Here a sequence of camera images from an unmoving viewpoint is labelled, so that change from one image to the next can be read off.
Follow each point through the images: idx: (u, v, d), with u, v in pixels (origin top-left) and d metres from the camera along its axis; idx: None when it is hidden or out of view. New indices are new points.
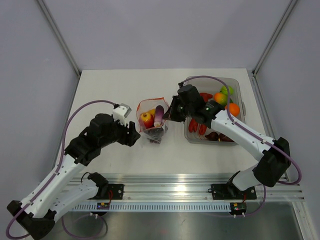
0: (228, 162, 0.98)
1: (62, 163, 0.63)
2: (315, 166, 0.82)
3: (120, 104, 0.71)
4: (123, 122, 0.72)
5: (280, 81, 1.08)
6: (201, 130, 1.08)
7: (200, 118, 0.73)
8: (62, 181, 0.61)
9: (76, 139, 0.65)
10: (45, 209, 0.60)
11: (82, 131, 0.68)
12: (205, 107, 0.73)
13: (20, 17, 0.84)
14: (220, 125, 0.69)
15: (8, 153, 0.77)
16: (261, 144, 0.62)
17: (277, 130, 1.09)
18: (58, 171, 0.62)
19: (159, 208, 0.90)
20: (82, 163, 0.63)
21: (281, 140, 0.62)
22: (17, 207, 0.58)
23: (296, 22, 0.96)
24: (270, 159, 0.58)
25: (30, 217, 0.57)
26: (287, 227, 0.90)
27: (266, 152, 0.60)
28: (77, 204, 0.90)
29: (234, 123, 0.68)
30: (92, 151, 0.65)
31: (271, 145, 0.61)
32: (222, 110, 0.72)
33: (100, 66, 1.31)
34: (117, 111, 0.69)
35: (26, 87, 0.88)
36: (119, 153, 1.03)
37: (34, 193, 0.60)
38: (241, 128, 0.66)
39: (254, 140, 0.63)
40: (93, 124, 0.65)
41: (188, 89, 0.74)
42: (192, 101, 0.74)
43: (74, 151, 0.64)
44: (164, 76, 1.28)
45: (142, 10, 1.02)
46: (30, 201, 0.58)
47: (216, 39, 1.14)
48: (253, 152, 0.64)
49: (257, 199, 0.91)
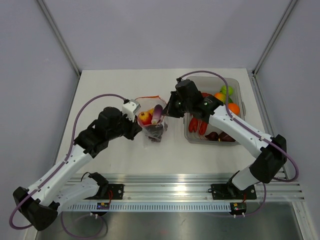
0: (228, 162, 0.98)
1: (71, 152, 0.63)
2: (315, 166, 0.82)
3: (130, 100, 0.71)
4: (131, 118, 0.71)
5: (280, 81, 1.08)
6: (201, 130, 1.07)
7: (198, 113, 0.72)
8: (71, 170, 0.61)
9: (85, 131, 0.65)
10: (51, 197, 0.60)
11: (90, 124, 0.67)
12: (204, 102, 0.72)
13: (20, 17, 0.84)
14: (219, 121, 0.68)
15: (8, 153, 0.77)
16: (259, 141, 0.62)
17: (277, 130, 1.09)
18: (67, 160, 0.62)
19: (159, 208, 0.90)
20: (91, 154, 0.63)
21: (279, 137, 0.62)
22: (23, 193, 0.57)
23: (296, 21, 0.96)
24: (268, 155, 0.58)
25: (37, 203, 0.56)
26: (288, 227, 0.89)
27: (264, 150, 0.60)
28: (77, 204, 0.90)
29: (232, 120, 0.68)
30: (100, 143, 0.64)
31: (269, 142, 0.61)
32: (220, 106, 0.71)
33: (100, 66, 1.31)
34: (126, 106, 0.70)
35: (26, 87, 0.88)
36: (119, 153, 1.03)
37: (42, 180, 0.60)
38: (239, 124, 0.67)
39: (252, 137, 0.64)
40: (101, 116, 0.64)
41: (187, 83, 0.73)
42: (191, 96, 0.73)
43: (83, 143, 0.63)
44: (164, 76, 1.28)
45: (142, 10, 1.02)
46: (38, 188, 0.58)
47: (216, 38, 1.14)
48: (251, 149, 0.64)
49: (257, 199, 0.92)
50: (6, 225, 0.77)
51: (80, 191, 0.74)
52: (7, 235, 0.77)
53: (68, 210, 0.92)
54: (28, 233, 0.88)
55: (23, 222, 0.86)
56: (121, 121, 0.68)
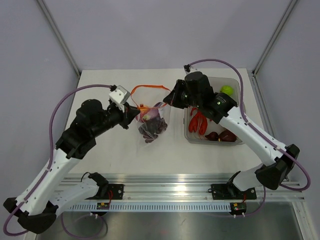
0: (228, 162, 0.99)
1: (54, 158, 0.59)
2: (315, 166, 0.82)
3: (117, 87, 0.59)
4: (121, 109, 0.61)
5: (280, 81, 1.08)
6: (201, 130, 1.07)
7: (209, 112, 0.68)
8: (55, 178, 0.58)
9: (67, 131, 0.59)
10: (42, 205, 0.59)
11: (73, 121, 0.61)
12: (216, 100, 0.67)
13: (19, 17, 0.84)
14: (232, 123, 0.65)
15: (7, 153, 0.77)
16: (274, 150, 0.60)
17: (278, 130, 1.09)
18: (50, 168, 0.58)
19: (159, 208, 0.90)
20: (75, 157, 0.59)
21: (294, 147, 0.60)
22: (12, 205, 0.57)
23: (296, 21, 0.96)
24: (282, 167, 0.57)
25: (26, 215, 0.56)
26: (287, 227, 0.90)
27: (279, 160, 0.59)
28: (77, 204, 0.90)
29: (247, 124, 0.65)
30: (85, 143, 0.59)
31: (284, 152, 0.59)
32: (234, 107, 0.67)
33: (99, 66, 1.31)
34: (112, 95, 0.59)
35: (26, 86, 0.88)
36: (119, 152, 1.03)
37: (28, 191, 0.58)
38: (254, 130, 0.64)
39: (267, 145, 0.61)
40: (80, 114, 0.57)
41: (199, 78, 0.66)
42: (203, 93, 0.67)
43: (66, 145, 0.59)
44: (164, 76, 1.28)
45: (142, 9, 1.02)
46: (24, 200, 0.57)
47: (217, 38, 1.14)
48: (263, 156, 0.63)
49: (257, 199, 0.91)
50: None
51: (79, 193, 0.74)
52: (6, 236, 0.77)
53: (68, 210, 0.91)
54: (28, 234, 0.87)
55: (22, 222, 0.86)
56: (109, 113, 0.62)
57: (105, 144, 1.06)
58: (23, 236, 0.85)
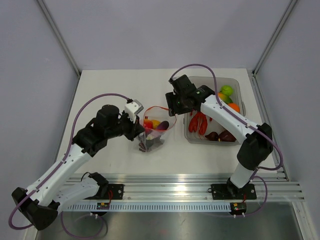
0: (227, 162, 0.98)
1: (70, 151, 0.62)
2: (315, 165, 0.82)
3: (133, 101, 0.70)
4: (132, 119, 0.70)
5: (280, 80, 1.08)
6: (201, 130, 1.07)
7: (190, 101, 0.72)
8: (69, 170, 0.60)
9: (83, 130, 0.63)
10: (50, 198, 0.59)
11: (89, 123, 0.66)
12: (196, 91, 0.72)
13: (20, 17, 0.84)
14: (209, 109, 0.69)
15: (8, 153, 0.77)
16: (245, 128, 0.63)
17: (278, 130, 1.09)
18: (65, 160, 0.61)
19: (159, 208, 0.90)
20: (89, 153, 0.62)
21: (265, 125, 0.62)
22: (21, 194, 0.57)
23: (296, 21, 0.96)
24: (253, 142, 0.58)
25: (35, 204, 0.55)
26: (287, 227, 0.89)
27: (249, 136, 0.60)
28: (77, 204, 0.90)
29: (221, 108, 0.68)
30: (99, 142, 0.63)
31: (254, 129, 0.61)
32: (212, 95, 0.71)
33: (99, 66, 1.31)
34: (128, 107, 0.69)
35: (26, 86, 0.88)
36: (119, 152, 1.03)
37: (41, 181, 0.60)
38: (228, 112, 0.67)
39: (239, 124, 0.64)
40: (100, 115, 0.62)
41: (179, 77, 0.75)
42: (184, 88, 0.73)
43: (81, 142, 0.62)
44: (164, 76, 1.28)
45: (142, 9, 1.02)
46: (36, 188, 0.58)
47: (217, 38, 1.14)
48: (237, 135, 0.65)
49: (257, 199, 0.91)
50: (6, 225, 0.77)
51: (80, 191, 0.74)
52: (6, 236, 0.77)
53: (68, 209, 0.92)
54: (28, 233, 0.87)
55: (22, 222, 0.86)
56: (121, 121, 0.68)
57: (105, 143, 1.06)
58: (23, 236, 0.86)
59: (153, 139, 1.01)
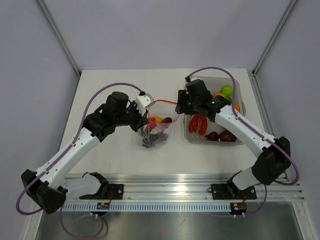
0: (228, 162, 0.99)
1: (79, 135, 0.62)
2: (315, 166, 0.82)
3: (146, 94, 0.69)
4: (141, 112, 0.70)
5: (281, 80, 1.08)
6: (201, 130, 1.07)
7: (205, 111, 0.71)
8: (78, 152, 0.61)
9: (91, 115, 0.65)
10: (59, 181, 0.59)
11: (97, 109, 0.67)
12: (212, 100, 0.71)
13: (20, 18, 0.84)
14: (223, 119, 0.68)
15: (8, 153, 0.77)
16: (262, 140, 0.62)
17: (278, 130, 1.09)
18: (74, 143, 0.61)
19: (159, 208, 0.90)
20: (98, 137, 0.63)
21: (283, 139, 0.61)
22: (31, 175, 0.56)
23: (296, 21, 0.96)
24: (269, 155, 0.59)
25: (46, 186, 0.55)
26: (288, 227, 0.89)
27: (266, 149, 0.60)
28: (77, 204, 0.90)
29: (237, 119, 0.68)
30: (107, 126, 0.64)
31: (271, 143, 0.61)
32: (227, 105, 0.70)
33: (99, 66, 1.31)
34: (140, 99, 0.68)
35: (26, 86, 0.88)
36: (119, 153, 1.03)
37: (50, 163, 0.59)
38: (243, 123, 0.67)
39: (255, 136, 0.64)
40: (109, 100, 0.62)
41: (196, 82, 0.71)
42: (199, 95, 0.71)
43: (90, 126, 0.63)
44: (164, 76, 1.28)
45: (142, 10, 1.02)
46: (46, 170, 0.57)
47: (217, 38, 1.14)
48: (253, 148, 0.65)
49: (257, 199, 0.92)
50: (6, 224, 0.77)
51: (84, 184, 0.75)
52: (6, 235, 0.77)
53: (69, 209, 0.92)
54: (28, 233, 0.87)
55: (22, 221, 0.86)
56: (129, 111, 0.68)
57: (105, 144, 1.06)
58: (23, 236, 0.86)
59: (157, 135, 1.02)
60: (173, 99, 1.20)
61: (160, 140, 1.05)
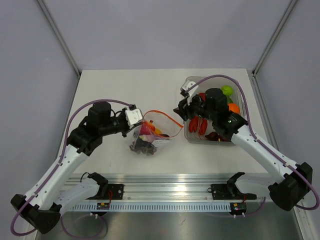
0: (229, 162, 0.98)
1: (65, 153, 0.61)
2: (316, 166, 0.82)
3: (135, 110, 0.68)
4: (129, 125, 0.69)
5: (281, 80, 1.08)
6: (201, 130, 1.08)
7: (221, 130, 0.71)
8: (66, 171, 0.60)
9: (76, 130, 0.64)
10: (50, 201, 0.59)
11: (81, 122, 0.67)
12: (228, 119, 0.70)
13: (19, 17, 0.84)
14: (242, 140, 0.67)
15: (8, 153, 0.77)
16: (283, 167, 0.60)
17: (278, 130, 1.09)
18: (61, 162, 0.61)
19: (159, 208, 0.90)
20: (85, 153, 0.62)
21: (305, 166, 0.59)
22: (21, 200, 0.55)
23: (296, 21, 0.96)
24: (291, 184, 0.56)
25: (36, 209, 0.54)
26: (288, 227, 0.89)
27: (288, 177, 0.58)
28: (77, 204, 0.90)
29: (256, 140, 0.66)
30: (94, 140, 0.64)
31: (293, 170, 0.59)
32: (244, 125, 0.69)
33: (99, 66, 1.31)
34: (129, 114, 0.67)
35: (26, 85, 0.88)
36: (119, 153, 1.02)
37: (38, 186, 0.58)
38: (263, 147, 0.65)
39: (276, 161, 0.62)
40: (92, 112, 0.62)
41: (217, 97, 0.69)
42: (218, 111, 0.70)
43: (76, 141, 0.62)
44: (164, 76, 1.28)
45: (142, 9, 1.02)
46: (35, 193, 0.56)
47: (217, 38, 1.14)
48: (273, 172, 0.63)
49: (257, 199, 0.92)
50: (6, 224, 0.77)
51: (81, 191, 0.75)
52: (6, 236, 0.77)
53: (69, 210, 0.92)
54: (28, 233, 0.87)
55: (22, 222, 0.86)
56: (117, 121, 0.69)
57: (104, 144, 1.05)
58: (23, 236, 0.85)
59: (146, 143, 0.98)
60: (173, 99, 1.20)
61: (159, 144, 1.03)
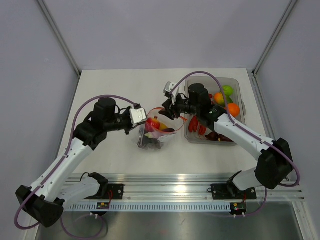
0: (228, 162, 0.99)
1: (71, 146, 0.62)
2: (315, 166, 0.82)
3: (140, 109, 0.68)
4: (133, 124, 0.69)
5: (280, 80, 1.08)
6: (201, 130, 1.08)
7: (204, 122, 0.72)
8: (72, 163, 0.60)
9: (81, 124, 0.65)
10: (55, 193, 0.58)
11: (86, 117, 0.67)
12: (210, 110, 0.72)
13: (20, 17, 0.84)
14: (221, 126, 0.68)
15: (8, 153, 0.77)
16: (260, 144, 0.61)
17: (278, 130, 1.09)
18: (67, 154, 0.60)
19: (159, 208, 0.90)
20: (90, 146, 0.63)
21: (281, 141, 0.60)
22: (26, 191, 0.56)
23: (296, 21, 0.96)
24: (269, 158, 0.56)
25: (42, 199, 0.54)
26: (287, 227, 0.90)
27: (264, 151, 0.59)
28: (77, 204, 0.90)
29: (234, 125, 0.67)
30: (99, 134, 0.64)
31: (270, 145, 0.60)
32: (225, 114, 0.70)
33: (100, 66, 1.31)
34: (133, 113, 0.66)
35: (26, 86, 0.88)
36: (121, 152, 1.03)
37: (44, 177, 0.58)
38: (241, 129, 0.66)
39: (253, 140, 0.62)
40: (97, 108, 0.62)
41: (199, 90, 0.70)
42: (201, 104, 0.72)
43: (81, 135, 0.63)
44: (164, 76, 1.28)
45: (142, 10, 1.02)
46: (41, 184, 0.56)
47: (217, 38, 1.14)
48: (253, 152, 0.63)
49: (257, 199, 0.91)
50: (5, 224, 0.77)
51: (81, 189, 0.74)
52: (6, 235, 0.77)
53: (69, 210, 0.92)
54: (28, 233, 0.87)
55: (22, 221, 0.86)
56: (121, 119, 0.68)
57: (104, 144, 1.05)
58: (24, 236, 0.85)
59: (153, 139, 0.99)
60: None
61: (159, 143, 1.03)
